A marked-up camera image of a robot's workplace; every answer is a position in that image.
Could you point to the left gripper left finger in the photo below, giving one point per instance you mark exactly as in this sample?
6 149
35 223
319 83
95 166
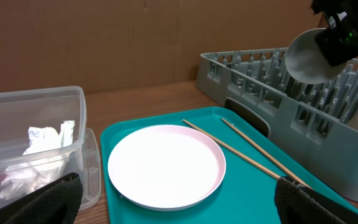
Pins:
56 203

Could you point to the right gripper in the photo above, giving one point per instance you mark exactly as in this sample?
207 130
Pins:
339 42

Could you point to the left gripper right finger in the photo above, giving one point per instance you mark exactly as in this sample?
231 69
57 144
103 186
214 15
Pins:
298 204

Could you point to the grey bowl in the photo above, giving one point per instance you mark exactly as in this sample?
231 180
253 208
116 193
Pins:
305 62

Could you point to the wooden chopstick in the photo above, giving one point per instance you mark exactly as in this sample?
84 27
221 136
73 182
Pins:
266 154
236 152

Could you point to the large white plate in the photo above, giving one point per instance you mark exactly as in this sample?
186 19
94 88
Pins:
166 167

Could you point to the teal serving tray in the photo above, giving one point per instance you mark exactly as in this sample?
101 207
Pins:
246 194

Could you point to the grey dish rack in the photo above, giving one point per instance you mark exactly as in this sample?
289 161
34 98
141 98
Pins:
308 122

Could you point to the clear plastic bin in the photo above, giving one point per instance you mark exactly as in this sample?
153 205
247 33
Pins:
44 136

